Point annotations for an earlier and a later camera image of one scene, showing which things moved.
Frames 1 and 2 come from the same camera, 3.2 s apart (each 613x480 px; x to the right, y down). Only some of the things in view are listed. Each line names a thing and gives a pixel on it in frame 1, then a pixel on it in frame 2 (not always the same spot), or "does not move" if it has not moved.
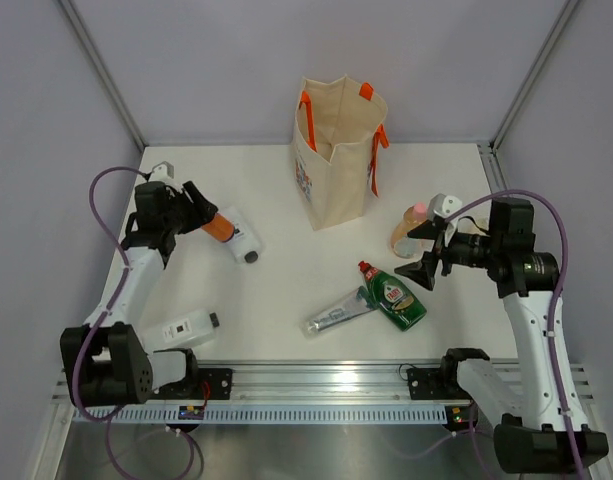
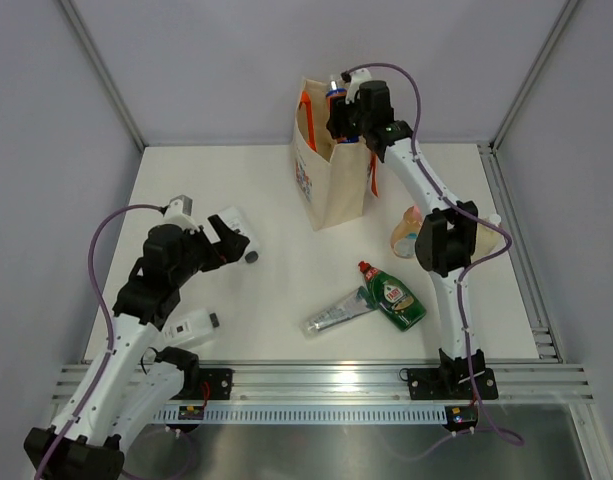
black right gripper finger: (430, 229) → (340, 108)
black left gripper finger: (190, 225) → (214, 261)
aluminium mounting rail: (328, 382) does not move
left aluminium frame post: (87, 45) does not move
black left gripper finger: (204, 210) → (233, 239)
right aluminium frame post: (524, 89) does not move
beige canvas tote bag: (337, 134) does not move
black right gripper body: (464, 249) → (356, 122)
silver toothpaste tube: (357, 305) does not move
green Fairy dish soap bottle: (392, 300) does not move
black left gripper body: (178, 209) → (196, 251)
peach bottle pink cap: (402, 244) does not move
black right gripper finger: (424, 270) → (335, 124)
